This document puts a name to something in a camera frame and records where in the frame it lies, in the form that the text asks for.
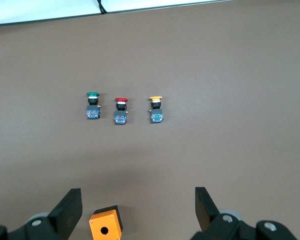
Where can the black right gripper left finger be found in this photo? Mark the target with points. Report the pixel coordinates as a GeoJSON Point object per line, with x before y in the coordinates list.
{"type": "Point", "coordinates": [62, 215]}

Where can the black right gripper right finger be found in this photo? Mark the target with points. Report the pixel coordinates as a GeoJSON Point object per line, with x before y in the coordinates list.
{"type": "Point", "coordinates": [210, 217]}

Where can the red mushroom push button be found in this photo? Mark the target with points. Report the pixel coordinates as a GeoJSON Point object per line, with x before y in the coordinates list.
{"type": "Point", "coordinates": [121, 111]}

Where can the yellow mushroom push button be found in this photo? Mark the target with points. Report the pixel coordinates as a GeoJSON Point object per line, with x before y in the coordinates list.
{"type": "Point", "coordinates": [156, 110]}

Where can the orange button enclosure box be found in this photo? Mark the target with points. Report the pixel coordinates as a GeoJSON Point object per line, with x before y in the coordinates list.
{"type": "Point", "coordinates": [106, 225]}

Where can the white table edge rail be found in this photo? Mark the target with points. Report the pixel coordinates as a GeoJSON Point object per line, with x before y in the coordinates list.
{"type": "Point", "coordinates": [40, 10]}

